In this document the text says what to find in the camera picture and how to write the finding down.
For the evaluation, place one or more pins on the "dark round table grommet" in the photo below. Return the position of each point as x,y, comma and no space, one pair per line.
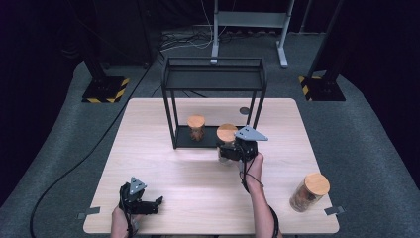
244,110

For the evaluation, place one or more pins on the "small wooden-lid glass jar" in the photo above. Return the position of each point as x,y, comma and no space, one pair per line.
196,121

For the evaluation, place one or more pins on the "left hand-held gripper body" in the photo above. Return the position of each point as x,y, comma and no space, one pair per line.
133,195

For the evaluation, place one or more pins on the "black stand with striped base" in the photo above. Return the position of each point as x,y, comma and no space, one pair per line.
323,89
105,89

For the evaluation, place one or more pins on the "person's left hand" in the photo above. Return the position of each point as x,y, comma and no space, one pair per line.
120,224

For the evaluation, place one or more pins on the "grey metal pole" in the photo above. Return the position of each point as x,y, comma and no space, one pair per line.
305,16

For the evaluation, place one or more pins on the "tall wooden-lid glass jar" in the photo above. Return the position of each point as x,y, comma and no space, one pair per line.
227,132

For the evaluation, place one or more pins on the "grey metal stand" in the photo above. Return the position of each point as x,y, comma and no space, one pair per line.
251,19

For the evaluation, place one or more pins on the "grey tape strip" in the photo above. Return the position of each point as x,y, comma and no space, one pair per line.
334,210
88,213

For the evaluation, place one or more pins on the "medium wooden-lid glass jar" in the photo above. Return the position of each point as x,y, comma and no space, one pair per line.
316,184

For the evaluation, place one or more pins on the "person's right hand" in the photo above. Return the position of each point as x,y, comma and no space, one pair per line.
254,170

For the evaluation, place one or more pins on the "black metal rack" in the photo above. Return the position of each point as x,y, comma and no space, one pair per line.
211,79

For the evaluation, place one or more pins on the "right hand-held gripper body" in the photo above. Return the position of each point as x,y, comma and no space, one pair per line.
246,147

